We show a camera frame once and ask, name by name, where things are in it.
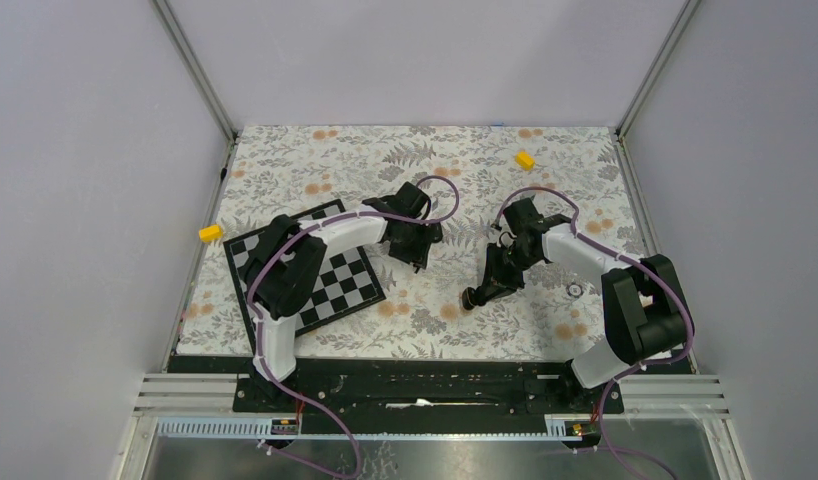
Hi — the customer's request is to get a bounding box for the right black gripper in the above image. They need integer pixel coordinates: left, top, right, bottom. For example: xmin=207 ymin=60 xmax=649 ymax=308
xmin=477 ymin=242 xmax=540 ymax=303

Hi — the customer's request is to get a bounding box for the black earbud charging case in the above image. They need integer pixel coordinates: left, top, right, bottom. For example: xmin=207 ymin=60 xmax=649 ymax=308
xmin=460 ymin=287 xmax=479 ymax=311

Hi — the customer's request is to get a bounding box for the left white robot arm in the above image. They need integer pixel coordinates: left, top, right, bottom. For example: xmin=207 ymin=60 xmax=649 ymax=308
xmin=240 ymin=182 xmax=444 ymax=411

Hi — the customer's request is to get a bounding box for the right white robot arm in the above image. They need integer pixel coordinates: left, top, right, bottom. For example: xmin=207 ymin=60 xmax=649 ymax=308
xmin=461 ymin=198 xmax=694 ymax=412

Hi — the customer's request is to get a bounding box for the black white checkerboard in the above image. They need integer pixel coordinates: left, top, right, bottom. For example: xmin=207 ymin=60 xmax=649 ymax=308
xmin=223 ymin=199 xmax=385 ymax=343

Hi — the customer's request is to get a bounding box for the round blue white token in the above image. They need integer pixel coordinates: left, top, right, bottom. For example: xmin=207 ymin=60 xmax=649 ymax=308
xmin=566 ymin=283 xmax=583 ymax=298

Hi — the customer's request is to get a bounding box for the yellow block far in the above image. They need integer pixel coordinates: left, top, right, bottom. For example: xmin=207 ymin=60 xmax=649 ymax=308
xmin=515 ymin=151 xmax=535 ymax=171

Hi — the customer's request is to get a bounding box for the yellow block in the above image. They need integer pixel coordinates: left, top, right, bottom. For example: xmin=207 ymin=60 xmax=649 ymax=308
xmin=198 ymin=224 xmax=224 ymax=243
xmin=515 ymin=151 xmax=535 ymax=171

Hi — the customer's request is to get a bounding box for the floral patterned table mat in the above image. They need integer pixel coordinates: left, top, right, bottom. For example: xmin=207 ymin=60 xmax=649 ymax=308
xmin=215 ymin=126 xmax=645 ymax=361

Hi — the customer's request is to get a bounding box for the yellow block left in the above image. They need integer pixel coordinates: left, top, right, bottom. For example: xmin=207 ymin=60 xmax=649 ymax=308
xmin=198 ymin=224 xmax=224 ymax=243

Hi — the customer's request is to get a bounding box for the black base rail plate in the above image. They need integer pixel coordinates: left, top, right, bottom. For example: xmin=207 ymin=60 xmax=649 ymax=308
xmin=233 ymin=359 xmax=624 ymax=435

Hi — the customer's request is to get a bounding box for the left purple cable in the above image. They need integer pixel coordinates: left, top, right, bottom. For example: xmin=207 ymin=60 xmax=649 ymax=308
xmin=245 ymin=175 xmax=461 ymax=480

